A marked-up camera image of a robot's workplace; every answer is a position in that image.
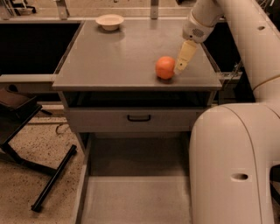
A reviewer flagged grey drawer cabinet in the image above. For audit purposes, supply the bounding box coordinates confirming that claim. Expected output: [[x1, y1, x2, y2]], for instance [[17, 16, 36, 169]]
[[52, 19, 221, 146]]

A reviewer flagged black stand with tray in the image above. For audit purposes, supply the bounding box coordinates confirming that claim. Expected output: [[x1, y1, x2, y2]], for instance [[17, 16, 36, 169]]
[[0, 87, 77, 213]]

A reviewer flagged orange fruit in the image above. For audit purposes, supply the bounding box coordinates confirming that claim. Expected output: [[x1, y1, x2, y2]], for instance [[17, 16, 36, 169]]
[[155, 56, 175, 80]]

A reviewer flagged black drawer handle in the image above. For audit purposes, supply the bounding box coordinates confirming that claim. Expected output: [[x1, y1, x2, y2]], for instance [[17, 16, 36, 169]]
[[127, 115, 151, 123]]

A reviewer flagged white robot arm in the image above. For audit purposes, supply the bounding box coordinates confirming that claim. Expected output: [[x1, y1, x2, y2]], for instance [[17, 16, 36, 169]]
[[183, 0, 280, 224]]

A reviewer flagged open grey drawer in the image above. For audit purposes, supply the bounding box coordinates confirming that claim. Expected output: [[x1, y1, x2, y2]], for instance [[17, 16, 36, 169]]
[[71, 133, 193, 224]]

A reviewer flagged closed grey drawer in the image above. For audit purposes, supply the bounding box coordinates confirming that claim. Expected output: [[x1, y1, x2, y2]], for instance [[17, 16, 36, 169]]
[[65, 108, 204, 133]]

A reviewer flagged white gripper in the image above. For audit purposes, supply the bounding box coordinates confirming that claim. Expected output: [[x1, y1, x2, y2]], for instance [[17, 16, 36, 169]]
[[174, 11, 214, 74]]

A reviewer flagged white bowl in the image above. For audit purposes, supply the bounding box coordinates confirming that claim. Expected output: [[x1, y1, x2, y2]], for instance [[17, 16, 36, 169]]
[[95, 14, 124, 32]]

